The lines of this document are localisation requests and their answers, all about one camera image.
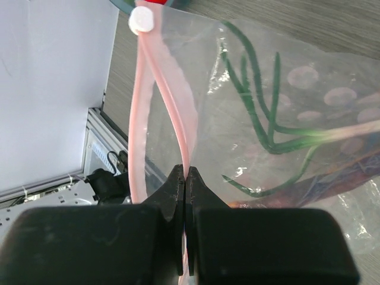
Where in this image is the white slotted cable duct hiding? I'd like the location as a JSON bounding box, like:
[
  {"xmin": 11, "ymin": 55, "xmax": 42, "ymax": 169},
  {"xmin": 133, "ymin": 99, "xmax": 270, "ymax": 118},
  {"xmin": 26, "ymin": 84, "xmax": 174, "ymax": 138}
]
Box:
[{"xmin": 91, "ymin": 142, "xmax": 107, "ymax": 164}]

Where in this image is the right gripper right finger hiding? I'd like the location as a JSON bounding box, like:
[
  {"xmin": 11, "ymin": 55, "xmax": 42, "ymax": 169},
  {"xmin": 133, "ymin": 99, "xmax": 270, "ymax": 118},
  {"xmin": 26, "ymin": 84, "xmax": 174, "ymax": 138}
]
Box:
[{"xmin": 185, "ymin": 167, "xmax": 360, "ymax": 284}]

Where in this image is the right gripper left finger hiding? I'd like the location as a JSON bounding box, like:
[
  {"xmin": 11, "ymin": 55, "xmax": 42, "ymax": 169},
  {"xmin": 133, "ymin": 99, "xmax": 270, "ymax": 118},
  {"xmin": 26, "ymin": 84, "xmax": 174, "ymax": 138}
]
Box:
[{"xmin": 1, "ymin": 165, "xmax": 185, "ymax": 284}]

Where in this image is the green scallion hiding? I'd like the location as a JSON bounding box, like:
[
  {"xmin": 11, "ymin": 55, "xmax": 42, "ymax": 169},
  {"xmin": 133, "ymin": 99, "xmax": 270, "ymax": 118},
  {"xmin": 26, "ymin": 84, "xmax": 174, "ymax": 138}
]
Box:
[{"xmin": 221, "ymin": 20, "xmax": 379, "ymax": 198}]

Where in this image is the clear zip top bag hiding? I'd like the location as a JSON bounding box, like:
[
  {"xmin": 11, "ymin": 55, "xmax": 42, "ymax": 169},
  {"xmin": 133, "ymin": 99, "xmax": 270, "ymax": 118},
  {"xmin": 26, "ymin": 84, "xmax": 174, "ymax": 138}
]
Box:
[{"xmin": 128, "ymin": 1, "xmax": 379, "ymax": 284}]

